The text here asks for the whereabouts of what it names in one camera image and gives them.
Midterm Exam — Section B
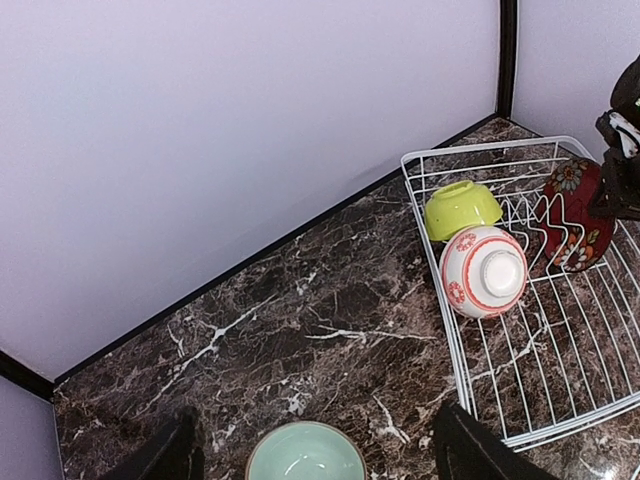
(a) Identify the black right frame post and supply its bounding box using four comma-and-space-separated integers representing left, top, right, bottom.
496, 0, 518, 119

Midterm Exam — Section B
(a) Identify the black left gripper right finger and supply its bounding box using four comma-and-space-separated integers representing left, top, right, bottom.
433, 402, 556, 479

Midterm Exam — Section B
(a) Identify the black frame post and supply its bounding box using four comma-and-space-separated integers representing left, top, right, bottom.
0, 351, 54, 403
496, 0, 518, 119

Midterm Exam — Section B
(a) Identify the light teal ceramic bowl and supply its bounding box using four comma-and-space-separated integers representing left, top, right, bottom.
244, 421, 367, 480

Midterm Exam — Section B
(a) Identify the white red patterned bowl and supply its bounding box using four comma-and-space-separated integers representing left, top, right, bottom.
439, 225, 528, 319

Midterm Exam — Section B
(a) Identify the black left frame post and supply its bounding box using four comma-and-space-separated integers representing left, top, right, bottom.
0, 351, 54, 403

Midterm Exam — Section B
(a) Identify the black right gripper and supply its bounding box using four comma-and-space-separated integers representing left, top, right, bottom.
588, 149, 639, 221

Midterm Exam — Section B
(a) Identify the white wire dish rack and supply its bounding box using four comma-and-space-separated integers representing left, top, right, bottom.
400, 135, 639, 451

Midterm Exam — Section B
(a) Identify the dark red plate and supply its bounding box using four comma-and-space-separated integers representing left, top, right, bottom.
536, 158, 615, 273

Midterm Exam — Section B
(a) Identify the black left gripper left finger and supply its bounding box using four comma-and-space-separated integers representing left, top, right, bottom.
100, 406, 205, 480

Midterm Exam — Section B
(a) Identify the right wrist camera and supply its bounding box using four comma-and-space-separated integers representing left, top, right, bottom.
595, 110, 639, 159

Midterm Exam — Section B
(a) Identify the lime green bowl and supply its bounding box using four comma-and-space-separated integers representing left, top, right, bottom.
424, 180, 503, 242

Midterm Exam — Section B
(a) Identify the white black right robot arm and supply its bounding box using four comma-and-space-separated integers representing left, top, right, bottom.
589, 58, 639, 221

